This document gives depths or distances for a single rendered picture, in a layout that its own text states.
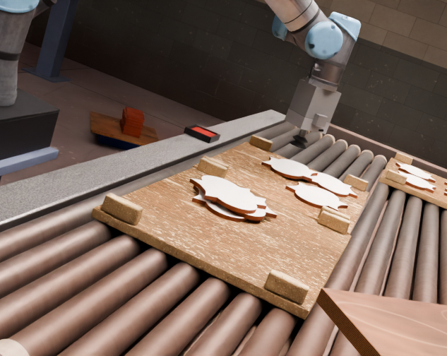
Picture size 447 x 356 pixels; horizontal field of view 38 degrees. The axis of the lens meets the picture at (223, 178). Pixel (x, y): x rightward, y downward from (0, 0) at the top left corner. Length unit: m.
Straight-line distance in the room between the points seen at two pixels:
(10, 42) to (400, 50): 5.46
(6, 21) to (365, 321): 0.84
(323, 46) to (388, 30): 5.16
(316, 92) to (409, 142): 5.06
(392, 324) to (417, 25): 5.85
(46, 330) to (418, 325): 0.39
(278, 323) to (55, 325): 0.30
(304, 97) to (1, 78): 0.67
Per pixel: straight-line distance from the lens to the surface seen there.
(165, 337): 0.75
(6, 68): 1.27
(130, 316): 0.77
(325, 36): 1.32
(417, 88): 6.48
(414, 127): 6.51
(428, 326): 0.74
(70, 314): 0.74
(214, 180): 1.21
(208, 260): 0.93
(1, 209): 0.95
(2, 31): 1.24
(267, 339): 0.82
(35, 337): 0.69
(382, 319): 0.70
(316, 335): 0.88
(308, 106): 1.50
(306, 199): 1.37
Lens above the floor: 1.30
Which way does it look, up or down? 16 degrees down
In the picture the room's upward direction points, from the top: 20 degrees clockwise
